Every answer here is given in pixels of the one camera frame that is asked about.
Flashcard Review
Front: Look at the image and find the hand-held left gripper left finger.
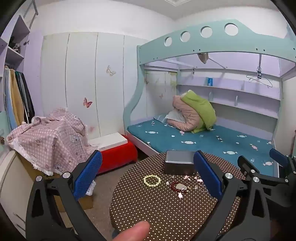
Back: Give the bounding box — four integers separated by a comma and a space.
25, 150, 103, 241

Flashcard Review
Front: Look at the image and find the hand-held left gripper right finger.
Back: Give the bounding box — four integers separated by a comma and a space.
193, 150, 275, 241

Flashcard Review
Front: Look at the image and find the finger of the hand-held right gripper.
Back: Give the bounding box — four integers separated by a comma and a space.
238, 155, 260, 182
270, 148, 296, 178

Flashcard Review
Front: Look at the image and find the grey metal tin box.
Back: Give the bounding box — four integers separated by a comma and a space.
164, 150, 197, 175

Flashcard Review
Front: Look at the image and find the red bead bracelet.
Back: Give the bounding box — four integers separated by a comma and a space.
170, 181, 189, 193

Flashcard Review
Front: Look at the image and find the cream bead bracelet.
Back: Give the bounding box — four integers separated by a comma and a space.
143, 174, 161, 186

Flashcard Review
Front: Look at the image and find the person's left hand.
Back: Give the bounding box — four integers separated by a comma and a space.
113, 221, 151, 241

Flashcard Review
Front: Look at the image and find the cardboard box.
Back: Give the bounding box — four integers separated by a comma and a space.
20, 153, 94, 212

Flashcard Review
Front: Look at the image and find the red stool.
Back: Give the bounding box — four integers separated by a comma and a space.
96, 134, 138, 175

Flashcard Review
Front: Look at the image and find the teal candy print mattress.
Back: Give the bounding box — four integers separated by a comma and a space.
127, 113, 281, 178

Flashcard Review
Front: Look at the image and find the white board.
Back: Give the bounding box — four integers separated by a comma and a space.
88, 133, 129, 151

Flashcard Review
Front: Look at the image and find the pink checked cloth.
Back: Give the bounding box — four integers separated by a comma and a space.
6, 108, 97, 197

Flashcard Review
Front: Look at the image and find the brown polka dot tablecloth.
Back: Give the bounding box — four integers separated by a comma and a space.
110, 152, 245, 234

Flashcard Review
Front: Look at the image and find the pink padded jacket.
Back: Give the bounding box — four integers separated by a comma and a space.
166, 93, 206, 132

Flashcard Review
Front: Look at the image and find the white pillow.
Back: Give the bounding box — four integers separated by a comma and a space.
163, 108, 186, 124

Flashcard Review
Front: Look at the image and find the white low cabinet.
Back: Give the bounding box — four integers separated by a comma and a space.
0, 151, 30, 237

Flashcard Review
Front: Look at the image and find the dark hanging garment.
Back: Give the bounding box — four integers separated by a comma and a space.
15, 71, 36, 123

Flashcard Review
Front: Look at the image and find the mustard hanging garment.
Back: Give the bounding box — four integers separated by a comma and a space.
9, 69, 25, 124

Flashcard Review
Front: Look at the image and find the white wardrobe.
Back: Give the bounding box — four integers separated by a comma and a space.
42, 32, 151, 149

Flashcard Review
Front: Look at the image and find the light blue hanging garment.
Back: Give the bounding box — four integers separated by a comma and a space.
3, 68, 18, 130

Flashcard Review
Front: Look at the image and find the beige hanging pouch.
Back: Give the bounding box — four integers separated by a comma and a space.
197, 52, 210, 65

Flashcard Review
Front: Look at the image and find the dark shelf clutter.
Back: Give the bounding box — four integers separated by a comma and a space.
9, 35, 22, 52

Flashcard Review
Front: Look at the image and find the purple open closet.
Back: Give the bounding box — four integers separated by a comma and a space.
0, 14, 43, 112

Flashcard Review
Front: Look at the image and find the thin silver chain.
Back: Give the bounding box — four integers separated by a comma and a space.
194, 184, 210, 193

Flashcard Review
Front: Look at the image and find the purple wall shelf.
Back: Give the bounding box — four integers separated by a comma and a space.
177, 70, 281, 118

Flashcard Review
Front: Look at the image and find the wire clothes hanger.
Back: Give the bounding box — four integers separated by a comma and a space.
246, 72, 273, 88

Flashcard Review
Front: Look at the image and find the teal bunk bed frame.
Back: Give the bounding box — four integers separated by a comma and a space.
122, 19, 296, 181

